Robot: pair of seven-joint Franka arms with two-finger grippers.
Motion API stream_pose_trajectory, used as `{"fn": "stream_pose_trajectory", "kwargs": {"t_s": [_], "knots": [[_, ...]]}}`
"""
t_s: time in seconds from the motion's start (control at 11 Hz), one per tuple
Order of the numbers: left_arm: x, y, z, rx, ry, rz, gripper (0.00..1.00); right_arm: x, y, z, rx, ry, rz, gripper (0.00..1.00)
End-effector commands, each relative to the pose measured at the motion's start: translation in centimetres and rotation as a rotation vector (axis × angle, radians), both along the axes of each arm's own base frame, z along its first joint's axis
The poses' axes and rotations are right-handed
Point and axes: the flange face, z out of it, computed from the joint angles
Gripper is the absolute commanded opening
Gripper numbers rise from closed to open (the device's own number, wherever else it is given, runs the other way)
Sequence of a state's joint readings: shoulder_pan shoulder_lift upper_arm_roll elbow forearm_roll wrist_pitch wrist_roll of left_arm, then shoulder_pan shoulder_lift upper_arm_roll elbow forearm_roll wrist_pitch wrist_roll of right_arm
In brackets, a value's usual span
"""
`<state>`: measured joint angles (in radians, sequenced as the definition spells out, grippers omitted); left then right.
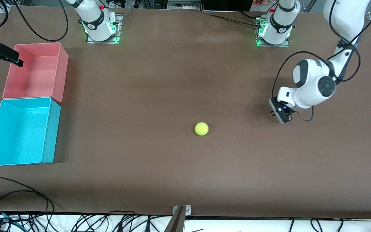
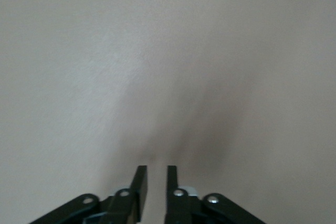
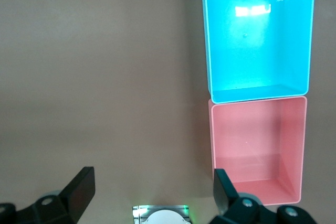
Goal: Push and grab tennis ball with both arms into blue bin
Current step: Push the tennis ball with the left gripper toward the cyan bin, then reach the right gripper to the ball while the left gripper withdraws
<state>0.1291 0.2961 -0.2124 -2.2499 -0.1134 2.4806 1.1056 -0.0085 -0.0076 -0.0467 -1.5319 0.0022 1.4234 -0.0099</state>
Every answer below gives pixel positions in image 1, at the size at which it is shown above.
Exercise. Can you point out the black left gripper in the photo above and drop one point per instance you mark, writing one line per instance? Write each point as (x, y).
(272, 113)

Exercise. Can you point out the yellow tennis ball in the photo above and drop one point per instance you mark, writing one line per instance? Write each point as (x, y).
(201, 129)

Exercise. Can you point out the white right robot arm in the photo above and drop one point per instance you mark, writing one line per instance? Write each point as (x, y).
(93, 22)

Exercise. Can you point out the pink plastic bin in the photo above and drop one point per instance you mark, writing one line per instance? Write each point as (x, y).
(40, 77)

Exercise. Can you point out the blue plastic bin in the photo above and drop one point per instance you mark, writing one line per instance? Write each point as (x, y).
(18, 132)

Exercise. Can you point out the small orange object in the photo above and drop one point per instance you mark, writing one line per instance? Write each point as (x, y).
(259, 2)

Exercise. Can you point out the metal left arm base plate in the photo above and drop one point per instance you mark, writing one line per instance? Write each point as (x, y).
(274, 46)

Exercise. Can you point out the metal mounting bracket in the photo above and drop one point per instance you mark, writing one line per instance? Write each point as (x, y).
(188, 210)

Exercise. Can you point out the grey camera pole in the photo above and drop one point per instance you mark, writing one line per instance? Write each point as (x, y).
(176, 224)

